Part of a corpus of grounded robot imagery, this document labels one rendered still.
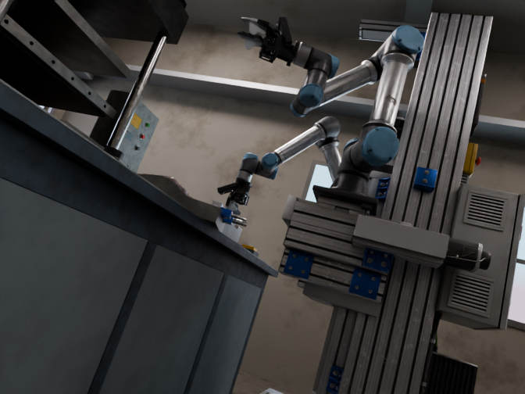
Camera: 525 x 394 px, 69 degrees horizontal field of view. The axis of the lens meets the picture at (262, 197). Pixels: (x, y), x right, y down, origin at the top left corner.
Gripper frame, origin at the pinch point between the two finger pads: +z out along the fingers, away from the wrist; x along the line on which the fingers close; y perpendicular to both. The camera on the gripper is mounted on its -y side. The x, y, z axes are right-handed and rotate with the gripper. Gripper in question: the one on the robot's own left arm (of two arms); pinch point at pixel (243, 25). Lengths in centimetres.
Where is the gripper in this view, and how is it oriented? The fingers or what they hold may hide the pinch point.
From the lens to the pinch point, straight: 144.0
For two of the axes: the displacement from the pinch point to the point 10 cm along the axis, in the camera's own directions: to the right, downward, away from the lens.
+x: -2.3, 3.1, 9.2
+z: -9.3, -3.4, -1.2
